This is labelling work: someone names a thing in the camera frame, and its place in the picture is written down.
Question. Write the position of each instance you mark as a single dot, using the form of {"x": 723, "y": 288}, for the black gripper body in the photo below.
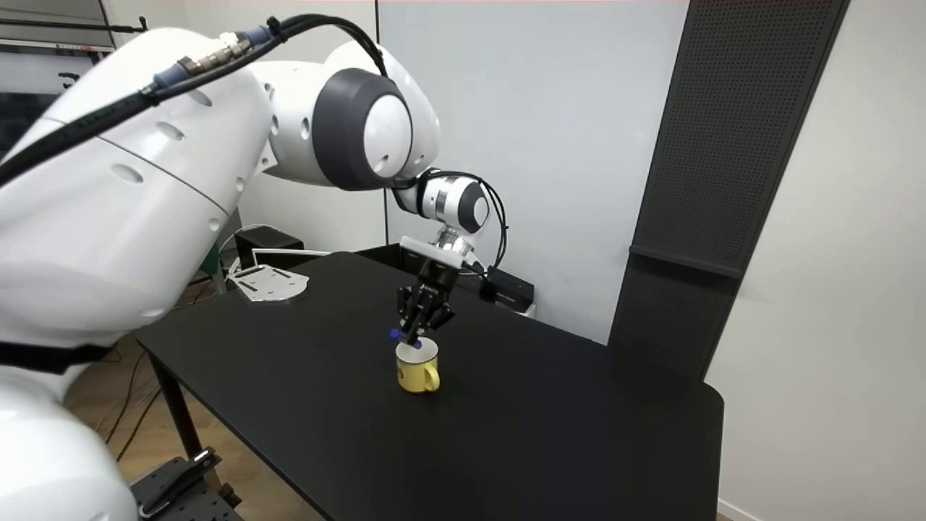
{"x": 431, "y": 288}

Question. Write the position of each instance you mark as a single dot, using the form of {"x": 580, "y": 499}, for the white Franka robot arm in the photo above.
{"x": 117, "y": 211}

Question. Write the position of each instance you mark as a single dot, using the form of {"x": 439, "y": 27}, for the gold cup with white inside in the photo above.
{"x": 418, "y": 370}

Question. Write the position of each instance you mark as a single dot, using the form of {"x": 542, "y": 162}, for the small black box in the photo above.
{"x": 512, "y": 289}

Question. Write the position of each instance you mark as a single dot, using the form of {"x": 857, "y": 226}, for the black box with white bar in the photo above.
{"x": 266, "y": 237}

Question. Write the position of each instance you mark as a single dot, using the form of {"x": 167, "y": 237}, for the white backdrop board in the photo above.
{"x": 561, "y": 146}

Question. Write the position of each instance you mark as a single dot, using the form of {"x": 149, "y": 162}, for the black table leg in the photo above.
{"x": 177, "y": 407}

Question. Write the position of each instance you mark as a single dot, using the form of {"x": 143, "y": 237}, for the tall black acoustic panel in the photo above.
{"x": 714, "y": 174}

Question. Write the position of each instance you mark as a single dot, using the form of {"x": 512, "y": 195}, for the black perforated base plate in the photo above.
{"x": 190, "y": 492}

